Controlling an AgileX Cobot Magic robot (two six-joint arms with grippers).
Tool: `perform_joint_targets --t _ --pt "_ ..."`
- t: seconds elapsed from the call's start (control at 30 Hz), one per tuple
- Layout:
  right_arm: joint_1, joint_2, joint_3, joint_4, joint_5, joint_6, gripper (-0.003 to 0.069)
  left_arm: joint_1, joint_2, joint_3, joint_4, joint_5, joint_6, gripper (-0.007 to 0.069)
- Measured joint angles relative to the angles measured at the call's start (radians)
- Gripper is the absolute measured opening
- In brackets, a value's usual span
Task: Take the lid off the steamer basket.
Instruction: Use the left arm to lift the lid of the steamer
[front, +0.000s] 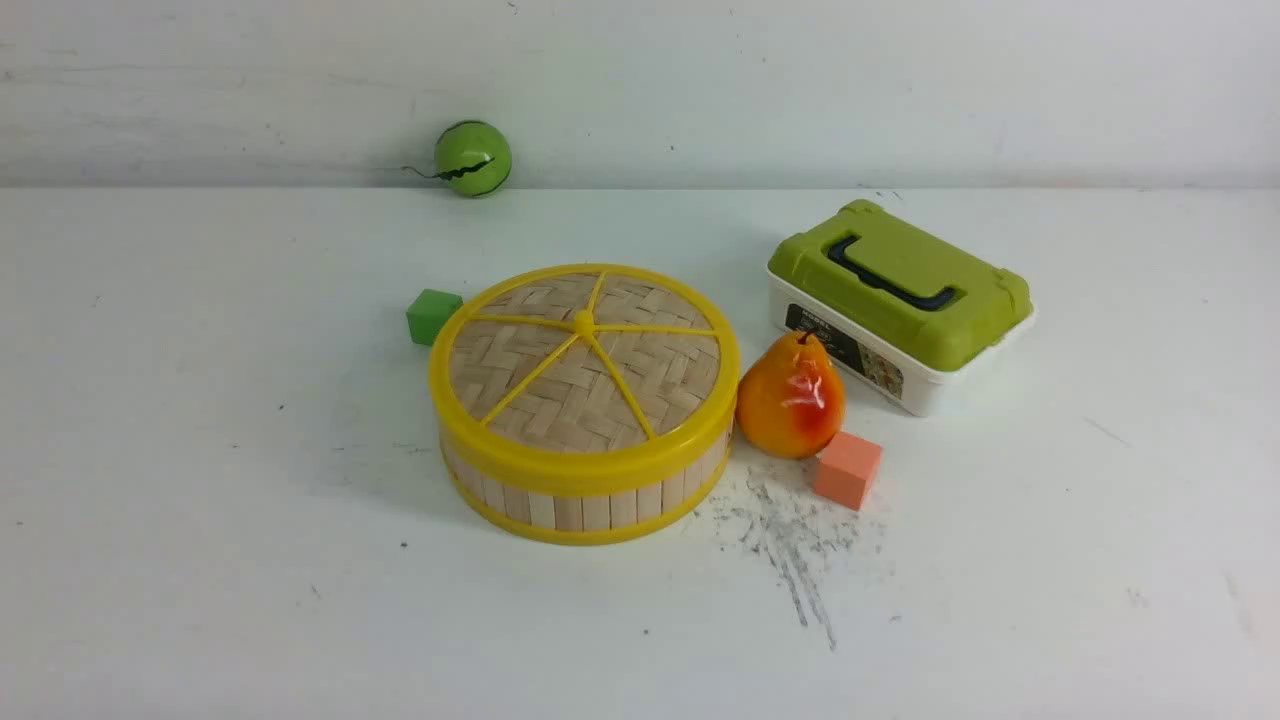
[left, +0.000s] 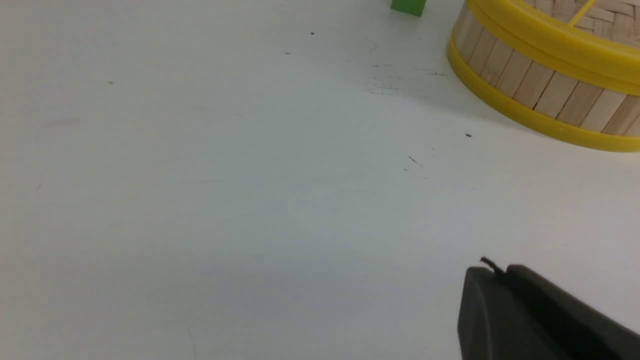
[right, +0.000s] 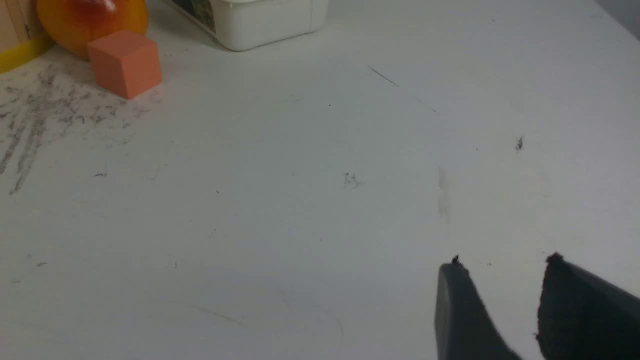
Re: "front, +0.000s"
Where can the salmon pink cube block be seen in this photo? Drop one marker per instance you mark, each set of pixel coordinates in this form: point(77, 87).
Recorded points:
point(847, 469)

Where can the green toy ball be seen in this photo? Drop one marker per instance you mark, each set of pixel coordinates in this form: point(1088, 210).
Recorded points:
point(472, 157)

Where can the green lidded white box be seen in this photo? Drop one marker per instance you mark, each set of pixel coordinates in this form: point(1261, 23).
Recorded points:
point(918, 319)

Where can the green cube block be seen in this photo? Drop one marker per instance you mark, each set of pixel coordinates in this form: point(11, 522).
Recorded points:
point(428, 313)

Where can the orange toy pear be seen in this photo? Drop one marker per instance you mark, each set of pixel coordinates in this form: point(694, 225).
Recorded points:
point(791, 402)

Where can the yellow woven steamer lid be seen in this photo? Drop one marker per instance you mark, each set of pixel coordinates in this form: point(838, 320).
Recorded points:
point(589, 379)

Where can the bamboo steamer base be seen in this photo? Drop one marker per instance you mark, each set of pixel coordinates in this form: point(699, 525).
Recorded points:
point(588, 499)

